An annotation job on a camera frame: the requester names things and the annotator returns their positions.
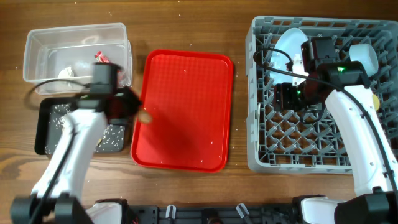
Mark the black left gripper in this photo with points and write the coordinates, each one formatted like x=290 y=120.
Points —
x=130 y=101

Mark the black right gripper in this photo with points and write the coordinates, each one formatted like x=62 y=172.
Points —
x=283 y=97

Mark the orange carrot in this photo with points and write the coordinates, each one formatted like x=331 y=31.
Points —
x=144 y=117

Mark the red snack wrapper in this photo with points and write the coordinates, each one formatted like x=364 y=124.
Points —
x=104 y=59

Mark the yellow plastic cup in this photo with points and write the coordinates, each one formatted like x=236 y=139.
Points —
x=376 y=102

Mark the small blue bowl with food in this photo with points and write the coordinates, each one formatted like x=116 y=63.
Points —
x=366 y=55

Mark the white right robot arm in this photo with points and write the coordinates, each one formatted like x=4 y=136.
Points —
x=344 y=89

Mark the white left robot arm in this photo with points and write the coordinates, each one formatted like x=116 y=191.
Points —
x=59 y=190

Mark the grey dishwasher rack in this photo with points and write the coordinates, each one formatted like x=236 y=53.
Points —
x=277 y=141

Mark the spilled rice and food scraps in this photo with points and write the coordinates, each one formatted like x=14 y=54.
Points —
x=111 y=141

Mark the crumpled white tissue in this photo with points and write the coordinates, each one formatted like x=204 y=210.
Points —
x=66 y=73

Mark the red serving tray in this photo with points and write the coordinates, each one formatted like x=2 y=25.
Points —
x=188 y=94

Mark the black plastic bin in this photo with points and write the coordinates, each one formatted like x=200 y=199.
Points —
x=42 y=125

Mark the clear plastic bin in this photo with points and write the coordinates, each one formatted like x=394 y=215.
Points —
x=48 y=51

